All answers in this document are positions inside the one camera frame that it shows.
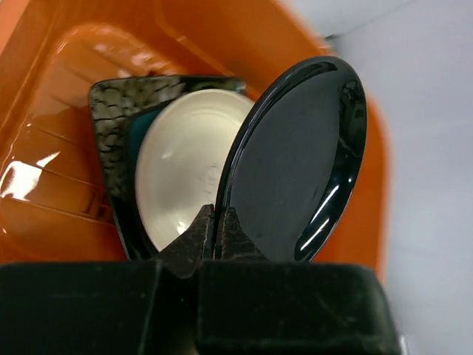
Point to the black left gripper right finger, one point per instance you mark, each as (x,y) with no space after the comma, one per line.
(249,305)

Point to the cream round plate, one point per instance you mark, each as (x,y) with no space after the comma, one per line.
(181,158)

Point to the orange plastic bin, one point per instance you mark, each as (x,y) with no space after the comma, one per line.
(53,199)

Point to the teal square plate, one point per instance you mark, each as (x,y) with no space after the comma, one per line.
(135,133)

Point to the black floral square plate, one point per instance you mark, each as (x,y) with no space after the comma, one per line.
(113,103)

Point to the black round plate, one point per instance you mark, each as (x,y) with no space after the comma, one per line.
(292,167)

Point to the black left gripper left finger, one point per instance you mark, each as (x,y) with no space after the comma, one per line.
(126,307)

